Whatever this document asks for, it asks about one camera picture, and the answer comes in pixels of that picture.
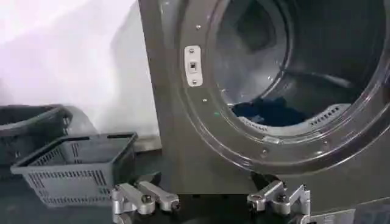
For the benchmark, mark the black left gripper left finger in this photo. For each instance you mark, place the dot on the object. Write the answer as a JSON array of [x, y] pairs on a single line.
[[143, 198]]

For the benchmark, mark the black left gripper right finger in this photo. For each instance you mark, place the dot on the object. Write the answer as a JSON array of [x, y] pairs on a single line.
[[274, 198]]

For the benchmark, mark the dark plastic laundry basket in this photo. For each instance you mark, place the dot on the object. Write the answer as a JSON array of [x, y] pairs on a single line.
[[27, 124]]

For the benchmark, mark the dark blue garment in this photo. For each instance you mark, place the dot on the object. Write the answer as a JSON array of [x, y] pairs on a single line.
[[271, 112]]

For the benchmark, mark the grey plastic laundry basket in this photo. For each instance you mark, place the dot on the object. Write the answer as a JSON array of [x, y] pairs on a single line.
[[76, 179]]

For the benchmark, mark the grey dryer machine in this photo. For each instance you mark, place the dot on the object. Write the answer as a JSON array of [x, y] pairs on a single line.
[[189, 137]]

